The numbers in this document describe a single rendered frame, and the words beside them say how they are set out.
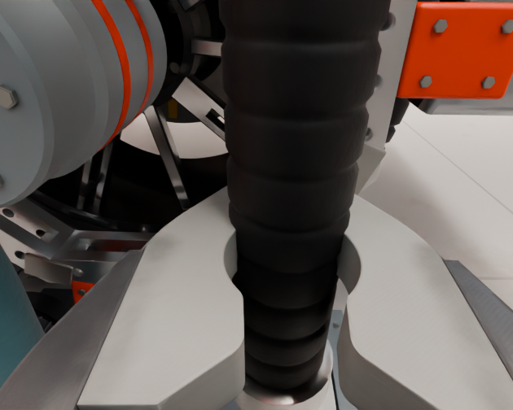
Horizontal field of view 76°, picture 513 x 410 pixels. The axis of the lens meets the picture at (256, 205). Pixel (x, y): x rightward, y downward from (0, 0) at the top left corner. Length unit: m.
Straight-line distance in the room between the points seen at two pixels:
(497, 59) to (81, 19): 0.29
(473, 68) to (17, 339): 0.48
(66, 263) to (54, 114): 0.30
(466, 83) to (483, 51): 0.02
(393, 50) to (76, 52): 0.22
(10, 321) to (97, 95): 0.26
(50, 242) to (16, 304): 0.11
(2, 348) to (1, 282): 0.07
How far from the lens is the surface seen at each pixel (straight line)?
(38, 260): 0.48
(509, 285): 1.55
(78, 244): 0.49
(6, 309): 0.40
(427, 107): 0.56
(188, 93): 0.42
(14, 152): 0.20
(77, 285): 0.48
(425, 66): 0.32
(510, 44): 0.34
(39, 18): 0.20
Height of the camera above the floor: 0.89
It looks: 32 degrees down
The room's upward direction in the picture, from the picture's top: straight up
